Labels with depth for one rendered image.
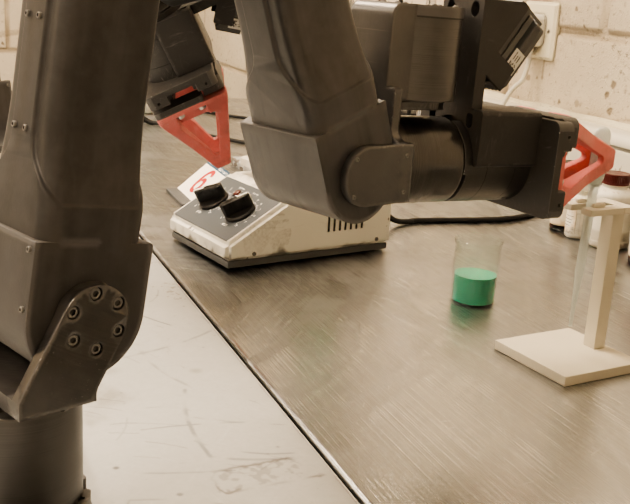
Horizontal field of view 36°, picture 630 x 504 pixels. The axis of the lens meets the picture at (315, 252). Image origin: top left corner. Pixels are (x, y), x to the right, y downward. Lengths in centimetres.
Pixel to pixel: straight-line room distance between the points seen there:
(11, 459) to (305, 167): 22
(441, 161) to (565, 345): 24
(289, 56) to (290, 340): 30
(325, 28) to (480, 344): 35
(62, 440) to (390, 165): 24
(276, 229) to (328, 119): 42
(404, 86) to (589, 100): 87
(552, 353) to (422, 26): 30
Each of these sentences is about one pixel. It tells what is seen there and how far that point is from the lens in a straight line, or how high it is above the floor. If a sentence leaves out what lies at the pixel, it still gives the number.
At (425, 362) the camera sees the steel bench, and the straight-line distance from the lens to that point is 74.
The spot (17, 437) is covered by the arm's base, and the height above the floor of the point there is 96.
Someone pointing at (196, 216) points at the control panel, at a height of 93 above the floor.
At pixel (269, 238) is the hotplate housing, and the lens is 94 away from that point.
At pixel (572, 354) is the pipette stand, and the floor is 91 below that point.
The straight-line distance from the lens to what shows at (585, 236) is 75.
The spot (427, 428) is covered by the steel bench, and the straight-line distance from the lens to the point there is 64.
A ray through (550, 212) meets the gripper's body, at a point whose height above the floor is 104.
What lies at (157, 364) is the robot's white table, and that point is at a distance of 71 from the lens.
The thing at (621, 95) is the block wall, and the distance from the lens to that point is 140.
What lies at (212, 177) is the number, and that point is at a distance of 121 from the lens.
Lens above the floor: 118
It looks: 16 degrees down
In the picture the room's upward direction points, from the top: 4 degrees clockwise
